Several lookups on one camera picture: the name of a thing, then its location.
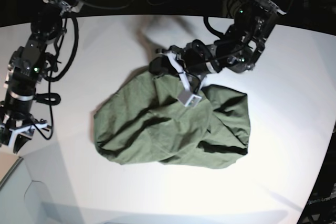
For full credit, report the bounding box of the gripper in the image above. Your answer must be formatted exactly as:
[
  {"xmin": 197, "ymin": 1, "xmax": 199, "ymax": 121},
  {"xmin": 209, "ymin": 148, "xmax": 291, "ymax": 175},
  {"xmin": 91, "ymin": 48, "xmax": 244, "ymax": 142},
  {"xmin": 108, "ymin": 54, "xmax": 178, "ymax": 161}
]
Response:
[
  {"xmin": 149, "ymin": 45, "xmax": 208, "ymax": 96},
  {"xmin": 1, "ymin": 111, "xmax": 51, "ymax": 154}
]

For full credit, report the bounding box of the green t-shirt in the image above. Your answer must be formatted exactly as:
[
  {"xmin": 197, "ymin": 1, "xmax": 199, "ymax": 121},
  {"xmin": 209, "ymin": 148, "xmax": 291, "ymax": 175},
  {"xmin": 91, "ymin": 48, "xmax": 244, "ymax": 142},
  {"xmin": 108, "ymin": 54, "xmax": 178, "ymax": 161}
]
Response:
[{"xmin": 93, "ymin": 72, "xmax": 251, "ymax": 169}]

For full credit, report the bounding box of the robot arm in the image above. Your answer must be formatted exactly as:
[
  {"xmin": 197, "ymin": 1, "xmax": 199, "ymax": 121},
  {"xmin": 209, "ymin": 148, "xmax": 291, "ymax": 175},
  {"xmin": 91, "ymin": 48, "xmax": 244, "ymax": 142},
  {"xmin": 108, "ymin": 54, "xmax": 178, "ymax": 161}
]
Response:
[
  {"xmin": 149, "ymin": 0, "xmax": 293, "ymax": 94},
  {"xmin": 1, "ymin": 0, "xmax": 83, "ymax": 154}
]

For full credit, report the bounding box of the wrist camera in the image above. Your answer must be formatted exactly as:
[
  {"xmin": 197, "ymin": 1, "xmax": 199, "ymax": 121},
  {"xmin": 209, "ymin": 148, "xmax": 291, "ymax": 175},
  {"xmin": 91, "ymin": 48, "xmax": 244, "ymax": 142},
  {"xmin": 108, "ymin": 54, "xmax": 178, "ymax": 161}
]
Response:
[{"xmin": 177, "ymin": 90, "xmax": 202, "ymax": 107}]

